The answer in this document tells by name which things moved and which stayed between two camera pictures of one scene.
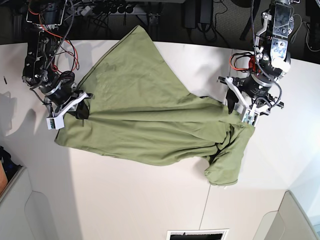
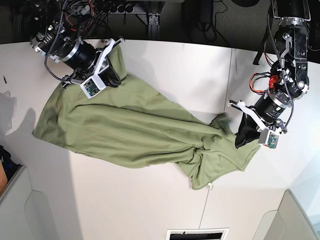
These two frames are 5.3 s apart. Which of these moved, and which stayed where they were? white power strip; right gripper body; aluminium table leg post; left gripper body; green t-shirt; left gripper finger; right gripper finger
Moved: right gripper finger; right gripper body; green t-shirt; left gripper finger; left gripper body
Stayed: white power strip; aluminium table leg post
